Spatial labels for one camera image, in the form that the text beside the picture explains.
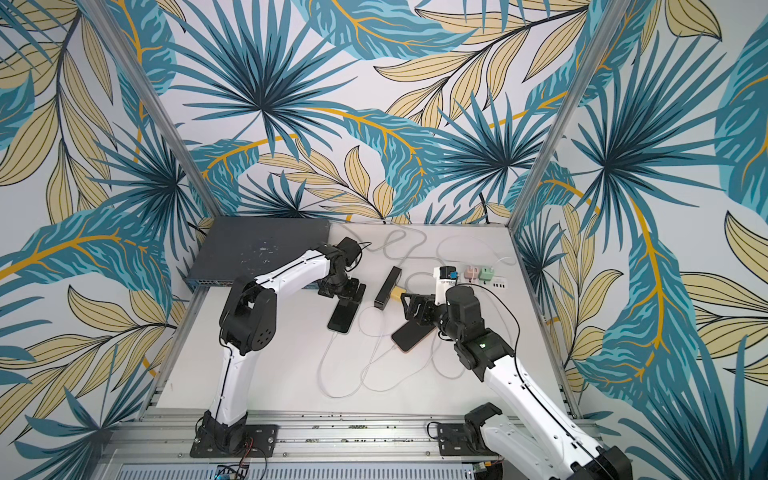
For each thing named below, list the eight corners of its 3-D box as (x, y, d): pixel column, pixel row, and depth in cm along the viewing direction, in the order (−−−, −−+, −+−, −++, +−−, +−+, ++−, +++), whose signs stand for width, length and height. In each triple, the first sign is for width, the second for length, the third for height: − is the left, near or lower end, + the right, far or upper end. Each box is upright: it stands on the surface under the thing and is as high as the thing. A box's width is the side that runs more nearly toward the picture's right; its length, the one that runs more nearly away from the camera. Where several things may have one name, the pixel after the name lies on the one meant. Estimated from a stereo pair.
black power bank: (373, 307, 99) (373, 300, 96) (391, 272, 108) (392, 265, 105) (383, 311, 98) (383, 304, 95) (400, 275, 107) (401, 268, 104)
